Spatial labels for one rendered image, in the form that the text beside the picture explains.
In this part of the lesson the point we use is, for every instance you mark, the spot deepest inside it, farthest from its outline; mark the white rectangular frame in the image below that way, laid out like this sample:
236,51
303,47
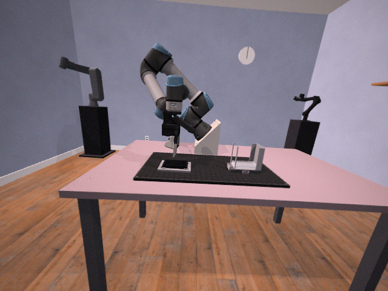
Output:
163,169

